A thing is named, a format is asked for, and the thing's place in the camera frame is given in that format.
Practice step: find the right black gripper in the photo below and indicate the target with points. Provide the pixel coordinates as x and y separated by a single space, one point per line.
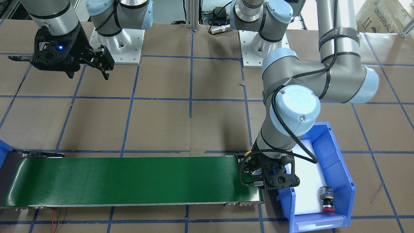
82 49

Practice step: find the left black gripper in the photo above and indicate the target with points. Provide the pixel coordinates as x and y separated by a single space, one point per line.
243 162

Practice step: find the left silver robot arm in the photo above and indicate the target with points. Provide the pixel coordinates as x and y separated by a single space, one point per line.
293 90

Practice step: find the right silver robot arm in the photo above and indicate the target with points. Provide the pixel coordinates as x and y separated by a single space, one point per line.
109 17

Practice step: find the white foam pad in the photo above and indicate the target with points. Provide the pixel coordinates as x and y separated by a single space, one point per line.
307 192

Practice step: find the red push button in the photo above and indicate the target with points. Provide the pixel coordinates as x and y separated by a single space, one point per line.
326 195

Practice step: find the blue plastic bin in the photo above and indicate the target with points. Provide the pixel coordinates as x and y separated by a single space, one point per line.
4 150
322 142

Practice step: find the green conveyor belt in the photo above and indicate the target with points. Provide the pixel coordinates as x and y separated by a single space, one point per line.
44 179

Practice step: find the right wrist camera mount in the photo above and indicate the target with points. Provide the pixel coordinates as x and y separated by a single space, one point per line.
58 53

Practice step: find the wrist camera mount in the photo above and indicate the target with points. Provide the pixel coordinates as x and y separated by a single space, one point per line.
279 173
58 53

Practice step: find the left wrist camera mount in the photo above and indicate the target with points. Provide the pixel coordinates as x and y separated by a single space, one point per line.
279 173

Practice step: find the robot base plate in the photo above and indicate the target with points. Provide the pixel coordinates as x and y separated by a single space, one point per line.
125 48
254 48

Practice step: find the aluminium frame post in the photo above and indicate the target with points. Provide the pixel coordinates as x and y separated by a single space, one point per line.
192 10

